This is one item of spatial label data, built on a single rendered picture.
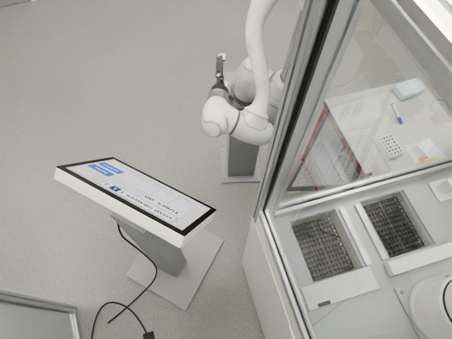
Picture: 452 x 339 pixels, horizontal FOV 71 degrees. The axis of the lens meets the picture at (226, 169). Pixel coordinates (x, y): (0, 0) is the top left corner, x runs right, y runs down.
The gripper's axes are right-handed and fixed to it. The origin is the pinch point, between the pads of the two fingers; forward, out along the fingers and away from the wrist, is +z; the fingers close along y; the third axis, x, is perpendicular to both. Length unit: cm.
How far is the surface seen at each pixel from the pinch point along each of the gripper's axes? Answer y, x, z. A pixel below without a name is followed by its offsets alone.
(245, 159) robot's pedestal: -83, -6, 23
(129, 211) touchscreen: -7, 24, -72
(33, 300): -72, 91, -82
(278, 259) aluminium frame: -24, -24, -78
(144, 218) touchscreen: -8, 19, -74
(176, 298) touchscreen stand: -122, 35, -60
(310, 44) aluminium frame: 51, -26, -79
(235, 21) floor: -66, 13, 201
